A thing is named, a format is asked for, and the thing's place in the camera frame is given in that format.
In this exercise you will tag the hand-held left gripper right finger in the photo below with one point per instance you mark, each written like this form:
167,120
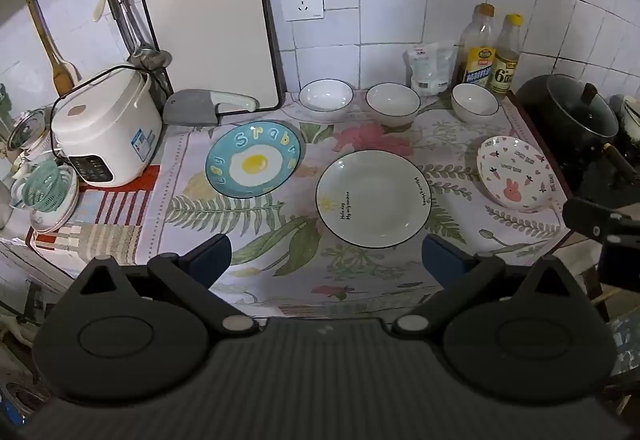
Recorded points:
442,259

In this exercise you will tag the white salt bag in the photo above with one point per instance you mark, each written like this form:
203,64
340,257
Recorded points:
430,68

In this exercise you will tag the white bowl with dark rim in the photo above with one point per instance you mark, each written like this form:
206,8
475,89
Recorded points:
392,103
475,103
325,95

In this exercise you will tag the pink rabbit print plate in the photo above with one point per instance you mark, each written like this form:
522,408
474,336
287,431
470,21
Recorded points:
512,175

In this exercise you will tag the red striped cloth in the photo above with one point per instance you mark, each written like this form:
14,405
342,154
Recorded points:
115,210

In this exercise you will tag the glass pot lid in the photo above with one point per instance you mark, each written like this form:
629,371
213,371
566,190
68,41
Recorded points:
27,130

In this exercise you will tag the blue fried egg plate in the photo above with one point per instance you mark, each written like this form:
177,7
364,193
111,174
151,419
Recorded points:
255,163

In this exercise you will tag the white wall socket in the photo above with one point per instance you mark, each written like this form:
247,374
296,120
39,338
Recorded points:
300,0

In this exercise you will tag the green strainer in bowl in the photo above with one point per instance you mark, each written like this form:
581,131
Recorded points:
55,219

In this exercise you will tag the yellow label cooking wine bottle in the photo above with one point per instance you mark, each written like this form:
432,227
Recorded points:
477,65

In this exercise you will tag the metal ladle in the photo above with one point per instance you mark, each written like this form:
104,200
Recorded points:
142,58

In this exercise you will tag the black gas stove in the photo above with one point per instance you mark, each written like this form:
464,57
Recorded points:
595,180

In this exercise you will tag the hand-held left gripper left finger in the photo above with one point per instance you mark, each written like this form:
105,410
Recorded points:
210,257

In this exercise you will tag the wooden spatula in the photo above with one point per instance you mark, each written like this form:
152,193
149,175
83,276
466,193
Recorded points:
62,73

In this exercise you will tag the white enamel pot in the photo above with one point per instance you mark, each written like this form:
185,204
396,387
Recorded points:
631,118

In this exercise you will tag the black pot with glass lid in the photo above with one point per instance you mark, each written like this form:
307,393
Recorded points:
575,115

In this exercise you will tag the green plastic strainer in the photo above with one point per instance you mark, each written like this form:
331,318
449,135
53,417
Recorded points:
42,187

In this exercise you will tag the white rice cooker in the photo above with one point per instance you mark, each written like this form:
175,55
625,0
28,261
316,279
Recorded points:
105,130

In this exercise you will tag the white cutting board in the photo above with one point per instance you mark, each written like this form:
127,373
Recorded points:
210,35

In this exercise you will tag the clear vinegar bottle yellow cap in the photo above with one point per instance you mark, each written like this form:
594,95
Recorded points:
504,75

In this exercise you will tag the white plate with sun print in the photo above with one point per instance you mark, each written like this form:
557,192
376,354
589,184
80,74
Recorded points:
372,200

